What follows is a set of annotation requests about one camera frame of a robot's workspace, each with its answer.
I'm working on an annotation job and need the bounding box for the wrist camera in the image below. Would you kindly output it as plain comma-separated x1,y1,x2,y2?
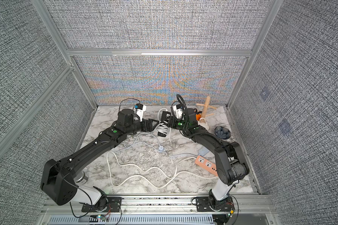
172,104,183,120
134,103,146,122

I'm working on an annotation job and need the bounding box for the silver cylinder on table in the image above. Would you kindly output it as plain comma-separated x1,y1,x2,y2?
74,171,88,185

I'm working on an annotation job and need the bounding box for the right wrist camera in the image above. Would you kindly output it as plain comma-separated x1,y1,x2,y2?
172,104,183,120

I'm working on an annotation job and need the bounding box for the pink power strip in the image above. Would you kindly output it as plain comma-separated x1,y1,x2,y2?
195,155,218,176

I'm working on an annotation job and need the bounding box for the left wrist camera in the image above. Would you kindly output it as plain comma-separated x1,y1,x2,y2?
134,103,146,122

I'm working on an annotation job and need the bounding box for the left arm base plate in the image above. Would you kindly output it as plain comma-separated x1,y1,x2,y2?
81,197,122,213

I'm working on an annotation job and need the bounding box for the black power strip white cord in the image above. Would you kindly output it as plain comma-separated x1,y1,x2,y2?
156,108,172,147

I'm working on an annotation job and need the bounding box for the aluminium front rail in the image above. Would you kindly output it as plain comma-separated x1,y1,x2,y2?
37,194,281,225

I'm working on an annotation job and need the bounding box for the white cord of pink strip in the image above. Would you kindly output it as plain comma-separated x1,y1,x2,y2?
106,151,219,188

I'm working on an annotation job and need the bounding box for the white mug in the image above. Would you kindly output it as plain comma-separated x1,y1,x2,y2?
198,117,210,130

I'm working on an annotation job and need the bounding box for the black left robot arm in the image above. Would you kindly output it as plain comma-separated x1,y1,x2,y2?
40,109,159,205

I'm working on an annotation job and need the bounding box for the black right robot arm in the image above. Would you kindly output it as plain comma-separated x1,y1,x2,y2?
161,112,250,210

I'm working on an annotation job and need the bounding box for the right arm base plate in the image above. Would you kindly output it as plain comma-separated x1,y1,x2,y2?
194,196,235,212

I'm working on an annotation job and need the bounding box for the wooden mug tree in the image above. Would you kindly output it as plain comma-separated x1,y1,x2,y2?
196,96,217,118

